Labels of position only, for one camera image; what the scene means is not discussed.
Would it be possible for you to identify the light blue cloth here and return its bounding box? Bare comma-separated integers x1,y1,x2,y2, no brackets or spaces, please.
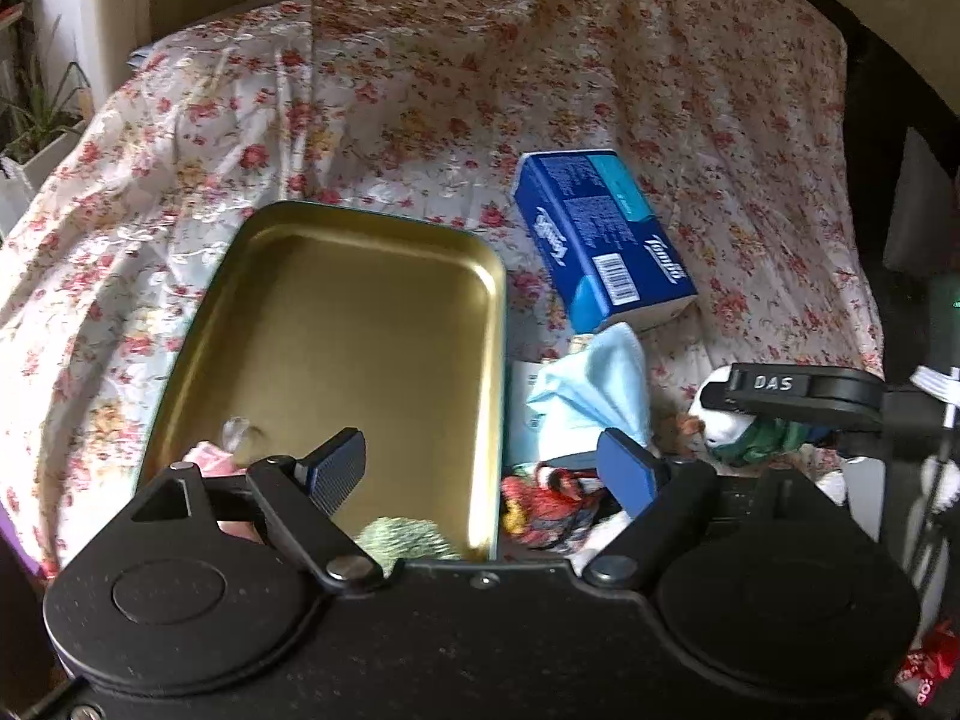
525,321,652,466

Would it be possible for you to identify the gold and teal tin tray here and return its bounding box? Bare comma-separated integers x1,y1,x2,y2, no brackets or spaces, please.
133,201,509,563

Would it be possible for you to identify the red snack packet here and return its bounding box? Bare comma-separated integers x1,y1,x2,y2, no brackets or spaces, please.
895,619,960,707

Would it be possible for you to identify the blue tissue pack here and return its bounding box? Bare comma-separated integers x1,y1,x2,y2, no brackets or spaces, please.
512,148,700,334

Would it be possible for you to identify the leopard and red hair bow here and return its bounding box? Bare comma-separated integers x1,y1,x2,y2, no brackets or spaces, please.
499,463,605,552

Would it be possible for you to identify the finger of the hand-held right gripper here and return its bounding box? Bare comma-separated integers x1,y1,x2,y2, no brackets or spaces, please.
701,362,890,433

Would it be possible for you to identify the grey cushion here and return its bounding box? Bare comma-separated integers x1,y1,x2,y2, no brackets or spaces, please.
883,126,960,275

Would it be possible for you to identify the white planter box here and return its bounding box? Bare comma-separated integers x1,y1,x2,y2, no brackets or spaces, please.
0,118,85,235

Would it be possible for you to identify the white and green plush toy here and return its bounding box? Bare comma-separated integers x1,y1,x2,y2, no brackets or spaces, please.
688,382,835,467

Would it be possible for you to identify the small white box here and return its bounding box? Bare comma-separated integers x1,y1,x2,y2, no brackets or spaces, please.
504,358,575,467

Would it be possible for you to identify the green potted plant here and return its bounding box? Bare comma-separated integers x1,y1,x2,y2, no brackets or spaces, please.
0,22,92,160

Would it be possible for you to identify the floral tablecloth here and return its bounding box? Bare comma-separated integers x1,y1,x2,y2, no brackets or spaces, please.
0,0,887,578

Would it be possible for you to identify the green fuzzy scrunchie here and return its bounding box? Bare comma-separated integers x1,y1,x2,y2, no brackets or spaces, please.
355,515,464,563

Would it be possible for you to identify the pink cloth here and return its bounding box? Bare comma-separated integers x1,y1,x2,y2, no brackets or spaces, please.
182,441,265,542

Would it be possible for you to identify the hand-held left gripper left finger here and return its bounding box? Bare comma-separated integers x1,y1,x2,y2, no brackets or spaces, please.
131,427,387,590

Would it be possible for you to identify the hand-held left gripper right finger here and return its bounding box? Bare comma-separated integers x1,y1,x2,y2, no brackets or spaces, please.
583,427,853,589

